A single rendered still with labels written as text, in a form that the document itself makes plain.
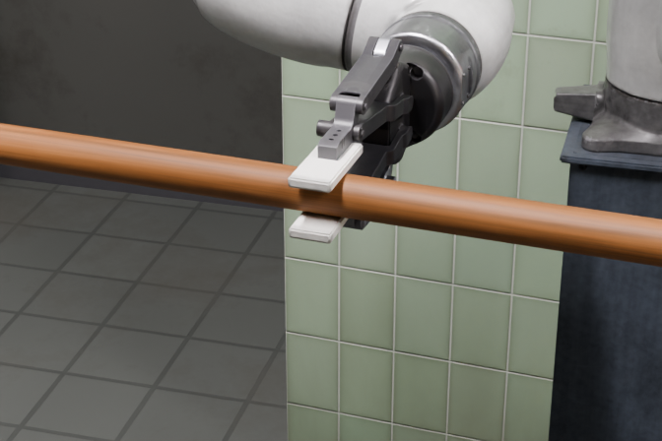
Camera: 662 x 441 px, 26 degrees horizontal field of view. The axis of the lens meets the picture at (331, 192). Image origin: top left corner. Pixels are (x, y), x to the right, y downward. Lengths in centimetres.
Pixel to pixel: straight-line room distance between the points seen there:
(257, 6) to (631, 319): 60
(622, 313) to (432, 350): 89
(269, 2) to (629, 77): 46
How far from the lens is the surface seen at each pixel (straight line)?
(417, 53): 113
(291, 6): 125
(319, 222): 97
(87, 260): 347
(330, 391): 259
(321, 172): 96
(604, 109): 159
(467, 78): 117
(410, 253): 240
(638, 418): 169
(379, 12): 123
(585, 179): 155
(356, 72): 104
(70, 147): 104
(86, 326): 320
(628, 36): 153
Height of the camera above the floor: 162
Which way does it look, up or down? 26 degrees down
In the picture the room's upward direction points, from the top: straight up
